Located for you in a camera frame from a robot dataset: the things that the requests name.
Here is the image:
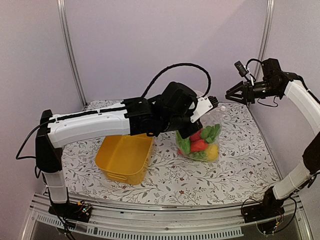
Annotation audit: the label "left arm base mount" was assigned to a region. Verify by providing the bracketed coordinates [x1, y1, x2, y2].
[48, 200, 93, 223]

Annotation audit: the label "clear zip top bag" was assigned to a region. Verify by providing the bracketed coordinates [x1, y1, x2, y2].
[175, 105, 226, 162]

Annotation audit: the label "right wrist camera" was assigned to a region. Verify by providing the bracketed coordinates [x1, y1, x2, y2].
[234, 61, 256, 86]

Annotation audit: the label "front aluminium rail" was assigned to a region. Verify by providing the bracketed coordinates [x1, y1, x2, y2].
[19, 193, 314, 240]

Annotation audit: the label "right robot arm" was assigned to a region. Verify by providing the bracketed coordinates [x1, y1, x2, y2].
[225, 58, 320, 218]

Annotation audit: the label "yellow toy lemon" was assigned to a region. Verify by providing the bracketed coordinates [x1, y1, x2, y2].
[204, 144, 219, 162]

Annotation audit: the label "black cable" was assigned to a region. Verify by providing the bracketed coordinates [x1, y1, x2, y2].
[244, 57, 320, 108]
[141, 62, 211, 100]

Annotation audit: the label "aluminium frame post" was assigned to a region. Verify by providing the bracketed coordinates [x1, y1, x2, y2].
[56, 0, 87, 107]
[258, 0, 275, 61]

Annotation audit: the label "yellow plastic basket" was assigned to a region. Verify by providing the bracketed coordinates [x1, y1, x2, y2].
[95, 134, 154, 185]

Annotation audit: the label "green toy grapes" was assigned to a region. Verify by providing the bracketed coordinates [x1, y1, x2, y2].
[188, 150, 208, 162]

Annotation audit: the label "right aluminium frame post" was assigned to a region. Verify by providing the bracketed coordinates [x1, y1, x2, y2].
[258, 0, 275, 61]

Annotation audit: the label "left aluminium frame post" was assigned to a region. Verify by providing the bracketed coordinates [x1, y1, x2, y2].
[56, 0, 87, 107]

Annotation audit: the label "red toy apple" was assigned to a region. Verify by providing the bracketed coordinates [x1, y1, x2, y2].
[189, 129, 202, 142]

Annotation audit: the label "red toy tomato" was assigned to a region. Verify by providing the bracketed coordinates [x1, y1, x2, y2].
[190, 139, 208, 153]

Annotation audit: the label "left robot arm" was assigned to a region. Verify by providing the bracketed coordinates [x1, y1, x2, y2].
[32, 82, 213, 217]

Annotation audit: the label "floral table mat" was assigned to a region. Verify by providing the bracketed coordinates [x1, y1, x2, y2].
[62, 103, 279, 206]

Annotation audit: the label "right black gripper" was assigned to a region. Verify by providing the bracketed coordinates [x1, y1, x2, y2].
[225, 79, 281, 105]

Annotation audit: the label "green toy lettuce leaf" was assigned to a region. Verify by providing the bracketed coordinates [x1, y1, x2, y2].
[201, 123, 221, 144]

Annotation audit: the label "right black cable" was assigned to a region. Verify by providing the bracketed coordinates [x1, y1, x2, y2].
[244, 57, 320, 108]

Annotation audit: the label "left black cable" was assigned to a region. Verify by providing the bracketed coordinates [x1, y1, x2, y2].
[141, 62, 211, 100]

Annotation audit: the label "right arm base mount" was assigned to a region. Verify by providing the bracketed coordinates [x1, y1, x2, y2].
[240, 187, 285, 235]

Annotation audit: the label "green toy cucumber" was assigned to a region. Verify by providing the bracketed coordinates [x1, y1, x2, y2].
[175, 131, 191, 155]

